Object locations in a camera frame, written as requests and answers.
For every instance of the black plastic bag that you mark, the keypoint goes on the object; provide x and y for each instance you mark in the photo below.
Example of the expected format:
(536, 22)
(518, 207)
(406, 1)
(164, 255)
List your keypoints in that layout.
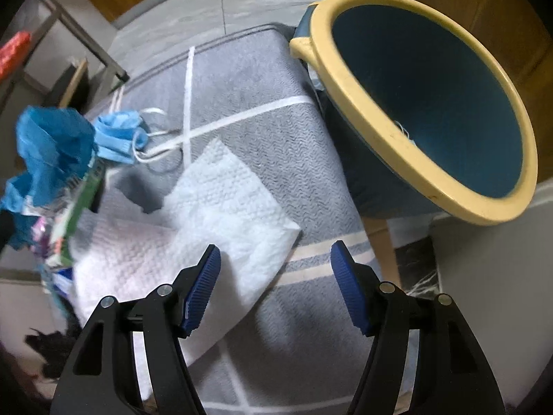
(56, 350)

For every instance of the blue face mask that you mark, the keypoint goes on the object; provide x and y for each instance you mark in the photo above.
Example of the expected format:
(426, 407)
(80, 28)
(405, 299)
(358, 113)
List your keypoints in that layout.
(119, 132)

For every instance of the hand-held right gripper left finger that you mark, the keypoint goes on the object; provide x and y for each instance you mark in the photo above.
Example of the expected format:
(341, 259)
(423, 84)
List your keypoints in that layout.
(203, 285)

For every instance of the blue bin with yellow rim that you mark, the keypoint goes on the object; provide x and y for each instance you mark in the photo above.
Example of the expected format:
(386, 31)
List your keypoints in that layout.
(432, 95)

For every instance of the metal rack frame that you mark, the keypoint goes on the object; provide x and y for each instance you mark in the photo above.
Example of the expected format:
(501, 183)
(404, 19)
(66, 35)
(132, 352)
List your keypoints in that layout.
(82, 39)

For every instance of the white paper towel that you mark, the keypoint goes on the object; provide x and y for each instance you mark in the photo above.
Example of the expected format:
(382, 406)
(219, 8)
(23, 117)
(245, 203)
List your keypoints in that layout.
(224, 207)

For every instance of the orange mesh bag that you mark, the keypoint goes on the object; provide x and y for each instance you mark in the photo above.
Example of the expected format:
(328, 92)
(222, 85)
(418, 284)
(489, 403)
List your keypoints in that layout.
(13, 52)

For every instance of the wooden stool leg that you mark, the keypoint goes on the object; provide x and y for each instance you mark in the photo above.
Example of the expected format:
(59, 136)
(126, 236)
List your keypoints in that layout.
(384, 250)

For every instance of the grey striped blanket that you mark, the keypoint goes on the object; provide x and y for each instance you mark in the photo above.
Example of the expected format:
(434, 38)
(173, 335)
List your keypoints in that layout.
(268, 147)

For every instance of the blue plastic bag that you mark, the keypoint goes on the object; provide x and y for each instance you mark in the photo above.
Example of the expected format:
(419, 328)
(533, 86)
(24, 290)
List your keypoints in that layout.
(52, 147)

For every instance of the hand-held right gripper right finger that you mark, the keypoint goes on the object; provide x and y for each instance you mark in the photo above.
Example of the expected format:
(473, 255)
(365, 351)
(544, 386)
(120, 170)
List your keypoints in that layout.
(345, 276)

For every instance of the green and white box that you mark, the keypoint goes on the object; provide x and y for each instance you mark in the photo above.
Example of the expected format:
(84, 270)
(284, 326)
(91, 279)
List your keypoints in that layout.
(80, 207)

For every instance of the black board with wooden edge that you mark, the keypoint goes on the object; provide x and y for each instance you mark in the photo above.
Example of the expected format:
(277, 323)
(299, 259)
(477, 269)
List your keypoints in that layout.
(73, 82)

